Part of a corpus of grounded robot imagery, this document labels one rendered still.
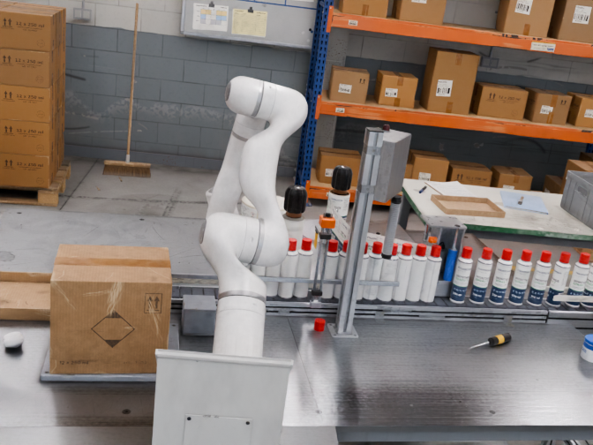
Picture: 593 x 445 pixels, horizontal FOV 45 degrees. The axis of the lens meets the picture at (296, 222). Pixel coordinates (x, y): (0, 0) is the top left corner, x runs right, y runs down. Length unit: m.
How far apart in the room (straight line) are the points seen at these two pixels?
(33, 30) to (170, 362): 4.09
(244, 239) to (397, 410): 0.63
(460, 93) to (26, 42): 3.41
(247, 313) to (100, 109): 5.34
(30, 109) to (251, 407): 4.17
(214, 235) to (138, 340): 0.36
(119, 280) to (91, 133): 5.18
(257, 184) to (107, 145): 5.20
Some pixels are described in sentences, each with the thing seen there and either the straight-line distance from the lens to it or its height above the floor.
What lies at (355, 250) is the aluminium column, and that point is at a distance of 2.23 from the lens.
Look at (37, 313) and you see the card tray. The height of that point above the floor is 0.86.
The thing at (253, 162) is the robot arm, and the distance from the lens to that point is 1.88.
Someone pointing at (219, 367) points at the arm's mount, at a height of 1.09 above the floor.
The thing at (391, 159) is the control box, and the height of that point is 1.42.
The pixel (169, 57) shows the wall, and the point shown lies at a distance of 6.77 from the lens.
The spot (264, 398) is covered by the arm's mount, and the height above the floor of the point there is 1.02.
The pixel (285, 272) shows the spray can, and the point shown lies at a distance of 2.37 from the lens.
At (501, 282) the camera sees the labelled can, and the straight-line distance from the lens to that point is 2.63.
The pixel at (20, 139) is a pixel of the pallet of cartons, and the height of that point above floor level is 0.50.
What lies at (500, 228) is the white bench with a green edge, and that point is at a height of 0.79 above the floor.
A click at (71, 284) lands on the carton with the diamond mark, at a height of 1.11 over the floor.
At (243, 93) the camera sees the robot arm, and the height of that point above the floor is 1.59.
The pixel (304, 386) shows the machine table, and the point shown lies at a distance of 2.05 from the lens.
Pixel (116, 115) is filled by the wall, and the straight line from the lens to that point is 6.93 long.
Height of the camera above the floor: 1.92
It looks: 20 degrees down
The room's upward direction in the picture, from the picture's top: 7 degrees clockwise
